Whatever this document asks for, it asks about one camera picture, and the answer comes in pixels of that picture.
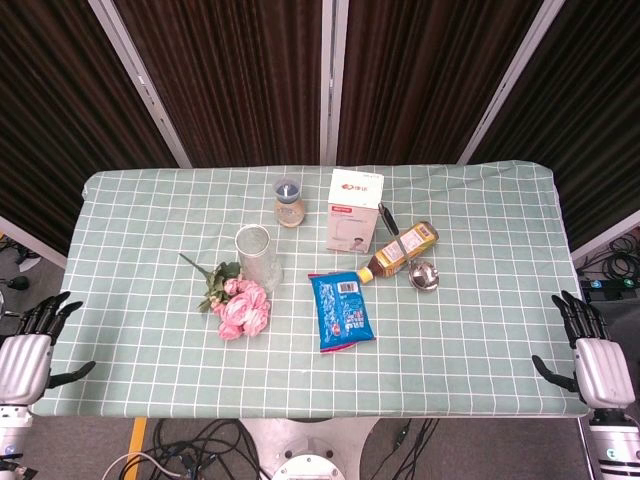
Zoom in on clear glass vase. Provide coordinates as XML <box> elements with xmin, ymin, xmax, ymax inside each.
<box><xmin>234</xmin><ymin>224</ymin><xmax>285</xmax><ymax>295</ymax></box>

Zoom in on silver partition frame rail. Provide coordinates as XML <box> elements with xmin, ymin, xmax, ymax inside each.
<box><xmin>570</xmin><ymin>209</ymin><xmax>640</xmax><ymax>264</ymax></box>
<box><xmin>0</xmin><ymin>215</ymin><xmax>69</xmax><ymax>270</ymax></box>

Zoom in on steel ladle with black handle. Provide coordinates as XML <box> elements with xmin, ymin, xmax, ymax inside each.
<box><xmin>377</xmin><ymin>202</ymin><xmax>441</xmax><ymax>291</ymax></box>

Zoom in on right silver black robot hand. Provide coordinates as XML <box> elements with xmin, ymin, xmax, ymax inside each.
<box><xmin>531</xmin><ymin>289</ymin><xmax>636</xmax><ymax>409</ymax></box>

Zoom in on blue snack bag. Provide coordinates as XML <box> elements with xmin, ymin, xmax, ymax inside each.
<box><xmin>307</xmin><ymin>269</ymin><xmax>378</xmax><ymax>356</ymax></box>

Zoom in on black coiled cable bundle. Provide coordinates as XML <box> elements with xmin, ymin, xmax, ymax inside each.
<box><xmin>574</xmin><ymin>234</ymin><xmax>640</xmax><ymax>282</ymax></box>

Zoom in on silver partition frame post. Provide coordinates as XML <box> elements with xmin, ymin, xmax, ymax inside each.
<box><xmin>456</xmin><ymin>0</ymin><xmax>567</xmax><ymax>166</ymax></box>
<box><xmin>319</xmin><ymin>0</ymin><xmax>350</xmax><ymax>166</ymax></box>
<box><xmin>88</xmin><ymin>0</ymin><xmax>193</xmax><ymax>169</ymax></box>

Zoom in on black floor cable tangle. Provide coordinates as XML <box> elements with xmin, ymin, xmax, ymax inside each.
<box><xmin>112</xmin><ymin>418</ymin><xmax>269</xmax><ymax>480</ymax></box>

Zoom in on yellow floor tape strip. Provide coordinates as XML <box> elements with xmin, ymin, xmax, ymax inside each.
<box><xmin>127</xmin><ymin>417</ymin><xmax>149</xmax><ymax>469</ymax></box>

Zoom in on black floor cable pair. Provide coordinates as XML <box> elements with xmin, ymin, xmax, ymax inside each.
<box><xmin>382</xmin><ymin>418</ymin><xmax>442</xmax><ymax>480</ymax></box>

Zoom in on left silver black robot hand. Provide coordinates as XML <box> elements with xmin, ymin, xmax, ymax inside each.
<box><xmin>0</xmin><ymin>291</ymin><xmax>97</xmax><ymax>406</ymax></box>

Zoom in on green white checked tablecloth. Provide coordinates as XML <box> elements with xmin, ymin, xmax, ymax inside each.
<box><xmin>24</xmin><ymin>159</ymin><xmax>594</xmax><ymax>420</ymax></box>

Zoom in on tea bottle with yellow cap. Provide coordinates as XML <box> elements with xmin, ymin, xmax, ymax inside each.
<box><xmin>356</xmin><ymin>221</ymin><xmax>440</xmax><ymax>285</ymax></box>

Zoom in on dark brown curtain panel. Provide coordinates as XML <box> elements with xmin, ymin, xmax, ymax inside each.
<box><xmin>112</xmin><ymin>0</ymin><xmax>324</xmax><ymax>169</ymax></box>
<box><xmin>0</xmin><ymin>0</ymin><xmax>179</xmax><ymax>257</ymax></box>
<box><xmin>336</xmin><ymin>0</ymin><xmax>544</xmax><ymax>166</ymax></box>
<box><xmin>468</xmin><ymin>0</ymin><xmax>640</xmax><ymax>251</ymax></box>

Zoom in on dark grey fabric object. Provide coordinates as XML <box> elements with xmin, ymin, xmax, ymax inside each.
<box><xmin>584</xmin><ymin>294</ymin><xmax>640</xmax><ymax>351</ymax></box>

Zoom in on white floor cable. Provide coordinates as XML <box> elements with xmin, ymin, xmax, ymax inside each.
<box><xmin>102</xmin><ymin>451</ymin><xmax>184</xmax><ymax>480</ymax></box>

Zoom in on pink artificial flower bouquet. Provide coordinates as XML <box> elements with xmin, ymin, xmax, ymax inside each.
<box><xmin>178</xmin><ymin>252</ymin><xmax>272</xmax><ymax>342</ymax></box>

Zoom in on black tripod stand feet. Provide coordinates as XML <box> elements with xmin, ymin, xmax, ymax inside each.
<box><xmin>0</xmin><ymin>238</ymin><xmax>41</xmax><ymax>321</ymax></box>

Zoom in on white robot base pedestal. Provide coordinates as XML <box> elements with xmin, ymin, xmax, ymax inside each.
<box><xmin>239</xmin><ymin>417</ymin><xmax>381</xmax><ymax>480</ymax></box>

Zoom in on glass jar with blue lid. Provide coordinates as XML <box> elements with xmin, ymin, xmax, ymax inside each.
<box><xmin>272</xmin><ymin>177</ymin><xmax>306</xmax><ymax>229</ymax></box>

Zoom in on white red carton box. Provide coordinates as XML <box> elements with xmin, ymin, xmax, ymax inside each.
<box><xmin>326</xmin><ymin>168</ymin><xmax>385</xmax><ymax>255</ymax></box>

